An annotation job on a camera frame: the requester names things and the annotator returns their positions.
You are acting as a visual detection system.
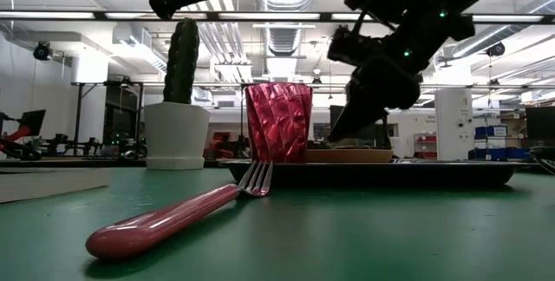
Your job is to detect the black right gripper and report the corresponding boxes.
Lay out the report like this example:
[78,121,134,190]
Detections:
[327,37,424,142]

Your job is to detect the tan round plate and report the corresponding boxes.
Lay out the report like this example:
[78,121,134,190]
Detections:
[305,147,395,164]

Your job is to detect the red faceted cup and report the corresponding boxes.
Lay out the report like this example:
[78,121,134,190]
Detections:
[245,82,313,164]

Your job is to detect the fork with pink handle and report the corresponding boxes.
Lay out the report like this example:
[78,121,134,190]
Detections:
[85,160,274,260]

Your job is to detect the black rectangular tray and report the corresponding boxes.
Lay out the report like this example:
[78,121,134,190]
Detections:
[219,159,524,188]

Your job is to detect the green cactus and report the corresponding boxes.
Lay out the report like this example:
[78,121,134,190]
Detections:
[162,17,200,105]

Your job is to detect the black overhead light bar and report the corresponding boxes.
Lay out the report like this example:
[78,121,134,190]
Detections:
[0,10,555,24]

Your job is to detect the white pillar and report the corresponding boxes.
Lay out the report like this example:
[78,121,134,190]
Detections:
[434,88,474,162]

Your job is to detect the green table mat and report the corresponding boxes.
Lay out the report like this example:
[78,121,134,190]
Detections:
[0,167,555,281]

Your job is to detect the blue storage bins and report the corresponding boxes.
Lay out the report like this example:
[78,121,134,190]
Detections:
[468,148,532,162]

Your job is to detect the white plant pot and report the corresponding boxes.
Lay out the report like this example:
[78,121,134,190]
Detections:
[143,101,211,171]

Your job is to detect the small black monitor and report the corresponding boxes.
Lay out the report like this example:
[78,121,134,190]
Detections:
[17,109,47,138]

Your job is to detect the white flat board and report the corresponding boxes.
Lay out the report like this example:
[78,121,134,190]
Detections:
[0,167,113,204]

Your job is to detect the black metal stand frame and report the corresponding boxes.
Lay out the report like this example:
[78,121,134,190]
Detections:
[71,80,145,152]

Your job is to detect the black ceiling camera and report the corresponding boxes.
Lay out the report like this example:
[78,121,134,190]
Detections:
[33,41,54,62]

